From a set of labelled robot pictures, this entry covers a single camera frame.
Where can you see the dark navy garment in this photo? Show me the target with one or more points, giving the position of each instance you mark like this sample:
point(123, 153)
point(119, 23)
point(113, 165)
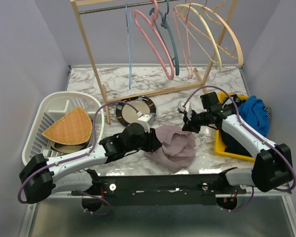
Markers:
point(232, 145)

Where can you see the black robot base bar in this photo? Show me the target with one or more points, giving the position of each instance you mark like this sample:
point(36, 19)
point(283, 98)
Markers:
point(182, 189)

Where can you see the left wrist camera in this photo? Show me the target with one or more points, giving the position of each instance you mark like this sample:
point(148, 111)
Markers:
point(146, 121)

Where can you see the woven wicker fan tray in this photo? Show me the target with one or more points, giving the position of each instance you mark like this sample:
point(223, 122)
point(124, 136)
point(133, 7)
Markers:
point(72, 129)

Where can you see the yellow plastic bin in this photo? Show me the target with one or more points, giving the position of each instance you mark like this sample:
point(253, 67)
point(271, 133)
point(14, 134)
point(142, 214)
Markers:
point(221, 148)

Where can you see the thin pink hanger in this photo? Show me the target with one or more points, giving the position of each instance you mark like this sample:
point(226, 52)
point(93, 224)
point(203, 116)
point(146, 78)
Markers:
point(185, 49)

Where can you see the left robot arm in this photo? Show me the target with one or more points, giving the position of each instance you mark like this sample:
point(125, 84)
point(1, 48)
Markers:
point(40, 175)

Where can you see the white plastic dish rack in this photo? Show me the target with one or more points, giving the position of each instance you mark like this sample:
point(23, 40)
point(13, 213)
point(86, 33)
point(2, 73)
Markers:
point(52, 108)

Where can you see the mauve tank top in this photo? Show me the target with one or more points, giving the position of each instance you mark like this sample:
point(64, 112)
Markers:
point(178, 148)

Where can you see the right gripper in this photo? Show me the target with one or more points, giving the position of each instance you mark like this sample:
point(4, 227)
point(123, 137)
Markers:
point(191, 126)

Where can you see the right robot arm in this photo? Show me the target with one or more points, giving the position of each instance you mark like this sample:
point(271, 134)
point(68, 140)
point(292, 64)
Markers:
point(272, 162)

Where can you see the wooden curved hanger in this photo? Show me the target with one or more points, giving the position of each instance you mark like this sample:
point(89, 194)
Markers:
point(236, 53)

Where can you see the blue garment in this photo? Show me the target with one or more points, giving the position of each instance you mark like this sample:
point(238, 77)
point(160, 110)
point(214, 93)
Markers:
point(253, 114)

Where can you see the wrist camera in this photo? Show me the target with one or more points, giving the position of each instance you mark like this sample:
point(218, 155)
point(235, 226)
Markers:
point(184, 107)
point(146, 121)

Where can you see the dark rimmed ceramic plate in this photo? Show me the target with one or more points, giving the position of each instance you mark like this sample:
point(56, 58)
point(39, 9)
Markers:
point(127, 115)

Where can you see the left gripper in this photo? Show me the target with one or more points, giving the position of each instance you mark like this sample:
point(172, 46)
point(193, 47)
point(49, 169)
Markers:
point(153, 142)

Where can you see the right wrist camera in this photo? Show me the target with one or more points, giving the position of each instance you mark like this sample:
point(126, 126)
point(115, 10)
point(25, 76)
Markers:
point(184, 107)

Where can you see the teal plastic hanger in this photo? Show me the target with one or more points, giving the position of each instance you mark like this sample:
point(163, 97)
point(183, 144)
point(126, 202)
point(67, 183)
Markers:
point(165, 25)

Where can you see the light blue wire hanger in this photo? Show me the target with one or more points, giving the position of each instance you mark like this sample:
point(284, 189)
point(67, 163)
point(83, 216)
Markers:
point(130, 42)

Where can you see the cream plastic hanger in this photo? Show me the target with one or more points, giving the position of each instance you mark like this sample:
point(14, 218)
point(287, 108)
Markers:
point(216, 58)

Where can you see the striped black white garment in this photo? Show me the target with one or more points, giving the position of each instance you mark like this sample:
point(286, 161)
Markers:
point(269, 112)

